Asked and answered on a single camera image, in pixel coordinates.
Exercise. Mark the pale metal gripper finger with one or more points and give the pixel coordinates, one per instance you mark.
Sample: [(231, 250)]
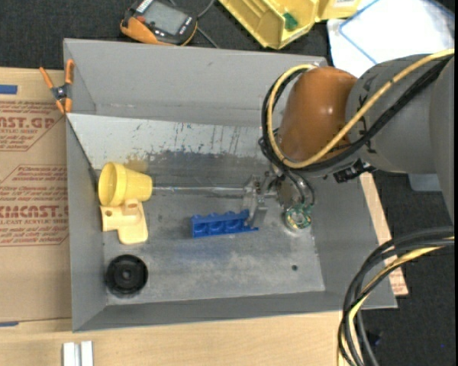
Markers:
[(248, 204), (260, 215)]

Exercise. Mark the blue toy brick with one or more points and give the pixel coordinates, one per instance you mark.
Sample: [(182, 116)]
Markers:
[(217, 225)]

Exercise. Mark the grey metal bin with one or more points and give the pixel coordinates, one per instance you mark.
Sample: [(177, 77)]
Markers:
[(221, 265)]

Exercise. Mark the yellow plastic cup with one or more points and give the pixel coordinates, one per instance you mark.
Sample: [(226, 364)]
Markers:
[(124, 184)]

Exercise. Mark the brown cardboard board, red print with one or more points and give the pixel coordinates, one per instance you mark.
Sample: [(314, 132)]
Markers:
[(26, 189)]

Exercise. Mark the black cylinder on white bracket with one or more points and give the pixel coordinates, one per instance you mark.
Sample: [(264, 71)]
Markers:
[(349, 174)]

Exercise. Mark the pale yellow plastic bracket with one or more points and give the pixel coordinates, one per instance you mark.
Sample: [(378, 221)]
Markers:
[(128, 225)]

